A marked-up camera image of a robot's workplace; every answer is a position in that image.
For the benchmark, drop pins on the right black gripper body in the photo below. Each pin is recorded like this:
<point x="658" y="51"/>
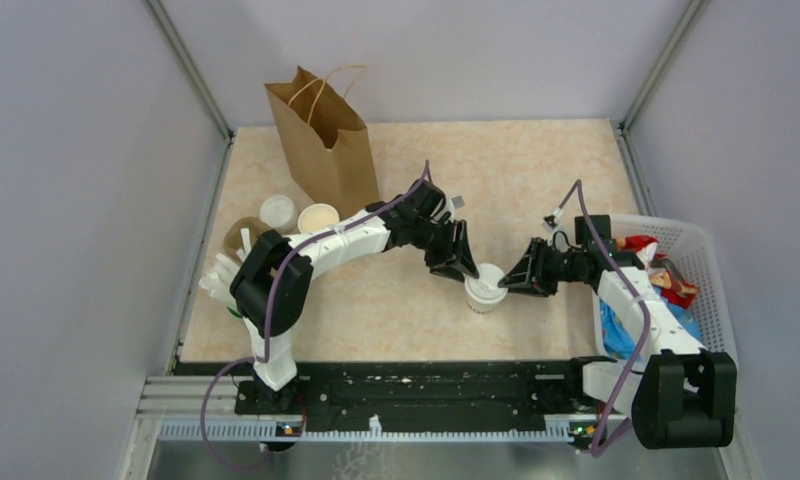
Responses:
<point x="563" y="267"/>

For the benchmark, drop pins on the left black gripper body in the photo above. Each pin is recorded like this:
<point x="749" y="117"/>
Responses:
<point x="433" y="235"/>

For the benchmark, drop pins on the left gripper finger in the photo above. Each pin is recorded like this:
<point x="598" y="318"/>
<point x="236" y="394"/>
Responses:
<point x="447" y="263"/>
<point x="460" y="238"/>

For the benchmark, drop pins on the white paper coffee cup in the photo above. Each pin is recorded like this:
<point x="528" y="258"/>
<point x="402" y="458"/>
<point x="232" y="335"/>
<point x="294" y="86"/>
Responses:
<point x="483" y="306"/>

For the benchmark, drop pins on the white plastic cup lid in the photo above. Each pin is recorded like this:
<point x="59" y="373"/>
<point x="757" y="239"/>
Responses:
<point x="486" y="285"/>

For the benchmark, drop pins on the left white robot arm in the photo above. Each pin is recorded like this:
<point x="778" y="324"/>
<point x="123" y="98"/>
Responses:
<point x="271" y="286"/>

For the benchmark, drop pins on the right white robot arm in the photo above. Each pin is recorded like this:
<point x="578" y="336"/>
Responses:
<point x="676" y="386"/>

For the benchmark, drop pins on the stack of white paper cups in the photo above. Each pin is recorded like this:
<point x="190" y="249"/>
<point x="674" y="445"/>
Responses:
<point x="317" y="217"/>

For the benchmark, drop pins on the blue snack packet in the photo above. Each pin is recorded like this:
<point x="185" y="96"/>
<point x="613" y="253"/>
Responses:
<point x="616" y="342"/>

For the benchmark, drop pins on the brown paper bag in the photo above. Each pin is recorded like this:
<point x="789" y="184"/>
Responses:
<point x="325" y="141"/>

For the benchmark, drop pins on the red snack packet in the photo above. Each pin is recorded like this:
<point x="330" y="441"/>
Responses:
<point x="661" y="270"/>

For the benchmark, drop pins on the white plastic basket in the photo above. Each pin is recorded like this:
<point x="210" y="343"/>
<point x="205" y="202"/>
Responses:
<point x="691" y="250"/>

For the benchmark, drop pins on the stack of white lids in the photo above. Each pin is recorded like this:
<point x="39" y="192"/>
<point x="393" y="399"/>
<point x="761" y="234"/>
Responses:
<point x="279" y="212"/>

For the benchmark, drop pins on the stack of cardboard cup carriers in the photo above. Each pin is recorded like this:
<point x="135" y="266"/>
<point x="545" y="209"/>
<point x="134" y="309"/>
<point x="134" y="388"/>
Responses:
<point x="241" y="236"/>

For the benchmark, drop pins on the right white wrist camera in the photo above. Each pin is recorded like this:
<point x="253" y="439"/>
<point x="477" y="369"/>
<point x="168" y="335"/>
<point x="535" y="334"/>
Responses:
<point x="552" y="222"/>

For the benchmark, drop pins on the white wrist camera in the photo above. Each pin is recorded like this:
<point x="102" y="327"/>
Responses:
<point x="552" y="222"/>
<point x="454" y="203"/>

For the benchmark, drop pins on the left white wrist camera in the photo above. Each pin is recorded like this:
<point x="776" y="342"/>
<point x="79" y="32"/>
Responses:
<point x="454" y="203"/>

